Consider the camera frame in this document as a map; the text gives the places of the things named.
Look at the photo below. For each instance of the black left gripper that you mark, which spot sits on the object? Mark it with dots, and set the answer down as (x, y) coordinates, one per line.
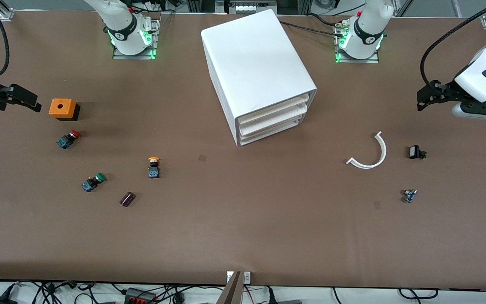
(449, 91)

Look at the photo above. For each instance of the yellow push button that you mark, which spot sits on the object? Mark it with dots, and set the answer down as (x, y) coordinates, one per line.
(154, 171)

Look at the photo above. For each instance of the white drawer with button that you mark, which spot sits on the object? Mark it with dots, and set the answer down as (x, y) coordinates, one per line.
(274, 109)

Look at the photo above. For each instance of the red push button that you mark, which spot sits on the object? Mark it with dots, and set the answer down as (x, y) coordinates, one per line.
(66, 140)

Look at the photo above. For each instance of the green push button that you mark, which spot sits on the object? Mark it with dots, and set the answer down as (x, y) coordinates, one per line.
(91, 183)

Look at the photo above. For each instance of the white empty drawer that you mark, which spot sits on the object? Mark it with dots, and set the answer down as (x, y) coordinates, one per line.
(273, 121)
(270, 132)

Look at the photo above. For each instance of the white drawer cabinet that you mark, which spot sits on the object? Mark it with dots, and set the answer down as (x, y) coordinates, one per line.
(251, 59)

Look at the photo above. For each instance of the orange box with hole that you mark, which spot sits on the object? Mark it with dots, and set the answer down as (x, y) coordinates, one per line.
(61, 107)

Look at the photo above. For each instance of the white curved plastic strip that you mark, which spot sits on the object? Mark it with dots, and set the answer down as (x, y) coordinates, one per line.
(383, 150)

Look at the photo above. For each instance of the small blue metal component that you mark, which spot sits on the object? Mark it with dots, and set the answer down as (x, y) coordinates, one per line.
(409, 196)

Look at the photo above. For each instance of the dark purple cylinder component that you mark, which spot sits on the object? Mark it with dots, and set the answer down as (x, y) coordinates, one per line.
(127, 199)

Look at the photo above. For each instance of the black orange power strip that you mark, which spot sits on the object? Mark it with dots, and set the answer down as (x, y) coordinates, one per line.
(139, 295)

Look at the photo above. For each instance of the brown wooden bar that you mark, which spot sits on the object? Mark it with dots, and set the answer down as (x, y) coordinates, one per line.
(231, 293)

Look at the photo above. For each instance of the small black switch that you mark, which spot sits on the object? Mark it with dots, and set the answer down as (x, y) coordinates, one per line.
(414, 152)

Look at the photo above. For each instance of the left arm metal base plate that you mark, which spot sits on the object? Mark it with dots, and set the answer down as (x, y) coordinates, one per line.
(371, 61)

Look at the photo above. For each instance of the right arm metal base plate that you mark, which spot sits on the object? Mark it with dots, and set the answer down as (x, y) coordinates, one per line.
(120, 56)

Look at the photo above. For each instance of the grey metal frame device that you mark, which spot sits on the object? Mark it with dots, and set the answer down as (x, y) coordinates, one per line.
(253, 8)

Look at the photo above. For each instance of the white metal bracket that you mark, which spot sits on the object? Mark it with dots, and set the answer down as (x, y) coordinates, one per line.
(247, 277)

